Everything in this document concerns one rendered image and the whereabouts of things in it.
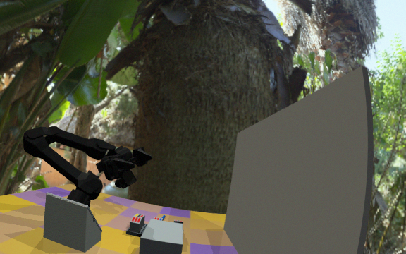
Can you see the grey flat panel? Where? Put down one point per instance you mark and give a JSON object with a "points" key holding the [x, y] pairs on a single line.
{"points": [[302, 178]]}

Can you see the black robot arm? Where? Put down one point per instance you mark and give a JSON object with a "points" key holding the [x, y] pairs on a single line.
{"points": [[88, 185]]}

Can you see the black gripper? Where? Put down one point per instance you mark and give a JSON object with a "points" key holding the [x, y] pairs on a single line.
{"points": [[117, 164]]}

